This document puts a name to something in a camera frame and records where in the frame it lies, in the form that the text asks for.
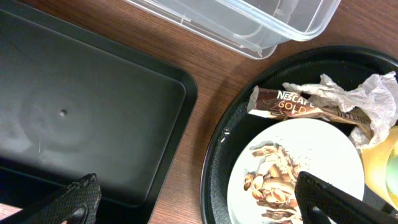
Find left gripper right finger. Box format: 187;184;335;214
295;171;397;224

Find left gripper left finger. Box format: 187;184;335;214
0;172;103;224

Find blue cup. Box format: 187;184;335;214
386;149;397;203

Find food scraps on plate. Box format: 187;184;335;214
243;144;303;223

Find grey plate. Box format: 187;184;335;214
227;118;364;223

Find yellow bowl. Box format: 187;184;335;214
361;126;397;210

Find brown coffee sachet wrapper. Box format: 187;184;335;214
247;86;374;139

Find black rectangular tray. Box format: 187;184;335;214
1;1;198;223

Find crumpled white napkin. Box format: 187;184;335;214
282;71;397;151

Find round black serving tray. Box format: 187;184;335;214
200;45;397;223

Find clear plastic bin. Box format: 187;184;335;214
127;0;340;60

